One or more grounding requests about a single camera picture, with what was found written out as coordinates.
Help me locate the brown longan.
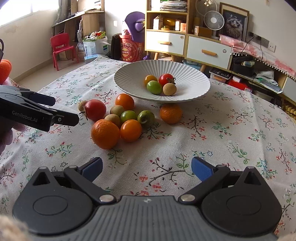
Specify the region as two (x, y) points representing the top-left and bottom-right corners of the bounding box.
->
(163, 83), (177, 96)
(110, 105), (125, 117)
(104, 114), (121, 128)
(78, 100), (87, 112)

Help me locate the red tomato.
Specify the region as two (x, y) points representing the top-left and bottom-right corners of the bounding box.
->
(84, 99), (106, 122)
(158, 73), (175, 86)

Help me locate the large orange front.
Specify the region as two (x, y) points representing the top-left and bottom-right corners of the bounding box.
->
(91, 119), (120, 150)

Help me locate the orange tomato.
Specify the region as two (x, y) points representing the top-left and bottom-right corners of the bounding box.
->
(115, 93), (134, 110)
(120, 120), (142, 143)

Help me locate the light green tomato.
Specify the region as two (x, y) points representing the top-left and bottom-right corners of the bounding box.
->
(120, 110), (137, 123)

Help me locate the dark green tomato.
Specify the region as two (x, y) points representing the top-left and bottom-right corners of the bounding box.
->
(137, 110), (155, 128)

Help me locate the small yellow tomato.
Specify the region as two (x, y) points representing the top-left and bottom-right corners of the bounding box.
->
(144, 75), (158, 86)

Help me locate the red plastic chair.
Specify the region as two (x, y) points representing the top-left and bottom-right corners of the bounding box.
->
(50, 33), (79, 71)

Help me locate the floral tablecloth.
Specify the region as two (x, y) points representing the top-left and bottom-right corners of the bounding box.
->
(0, 55), (296, 237)

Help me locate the white storage box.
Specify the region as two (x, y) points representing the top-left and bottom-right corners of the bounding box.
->
(83, 37), (110, 56)

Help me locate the wooden desk left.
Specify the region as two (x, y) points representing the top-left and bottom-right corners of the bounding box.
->
(52, 0), (105, 45)

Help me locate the red printed bucket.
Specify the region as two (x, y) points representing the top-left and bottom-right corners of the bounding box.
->
(119, 29), (144, 62)

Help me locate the white ribbed plate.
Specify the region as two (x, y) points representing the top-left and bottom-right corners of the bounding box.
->
(114, 60), (211, 103)

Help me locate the red box under cabinet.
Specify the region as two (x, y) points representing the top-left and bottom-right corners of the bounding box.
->
(227, 79), (252, 92)

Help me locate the low side cabinet right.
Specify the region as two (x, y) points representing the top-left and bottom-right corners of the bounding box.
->
(229, 52), (295, 115)

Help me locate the purple toy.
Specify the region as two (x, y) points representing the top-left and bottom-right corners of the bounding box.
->
(125, 11), (145, 42)

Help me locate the white wooden cabinet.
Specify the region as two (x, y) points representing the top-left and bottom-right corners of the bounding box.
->
(144, 1), (232, 71)

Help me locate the framed cat picture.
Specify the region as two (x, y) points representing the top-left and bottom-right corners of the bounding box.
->
(219, 3), (249, 41)

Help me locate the white desk fan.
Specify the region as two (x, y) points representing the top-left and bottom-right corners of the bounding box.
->
(203, 11), (225, 40)

